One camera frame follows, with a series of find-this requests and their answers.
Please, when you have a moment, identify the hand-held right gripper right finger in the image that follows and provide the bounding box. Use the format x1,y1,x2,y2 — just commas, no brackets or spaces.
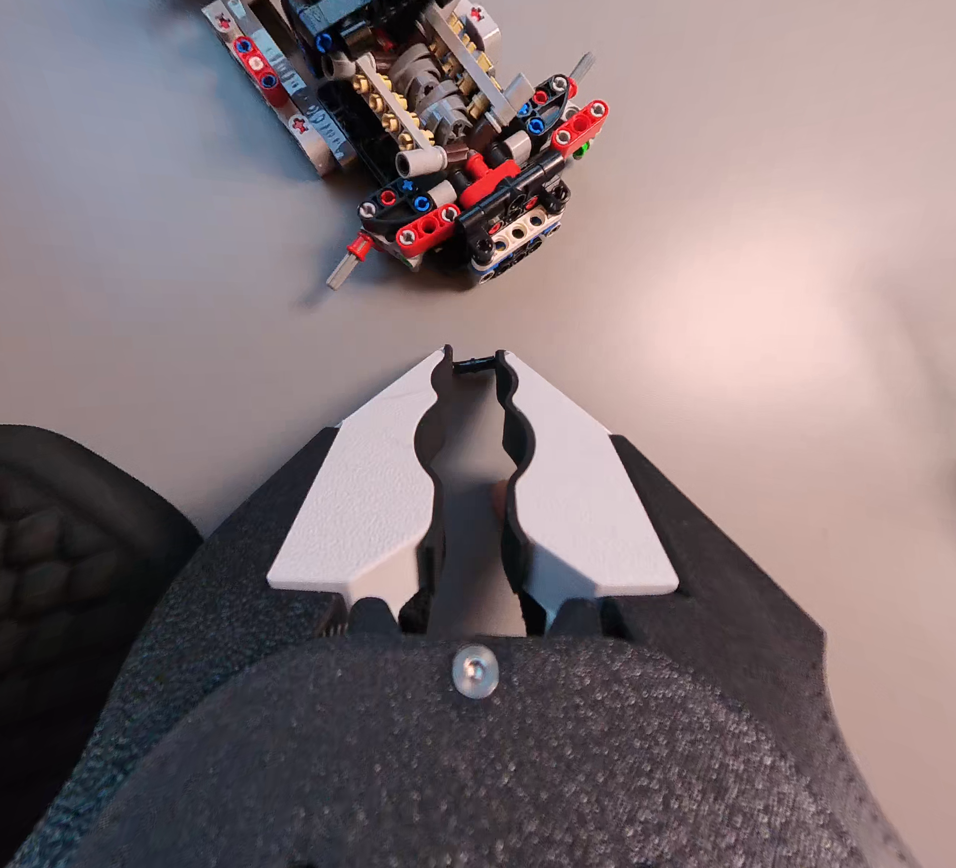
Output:
496,349,681,638

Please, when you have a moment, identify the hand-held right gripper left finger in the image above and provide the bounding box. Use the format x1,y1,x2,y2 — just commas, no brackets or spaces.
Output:
266,344,457,635

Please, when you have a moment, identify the lego car model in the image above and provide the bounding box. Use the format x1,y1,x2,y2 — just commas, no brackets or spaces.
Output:
66,0,609,290

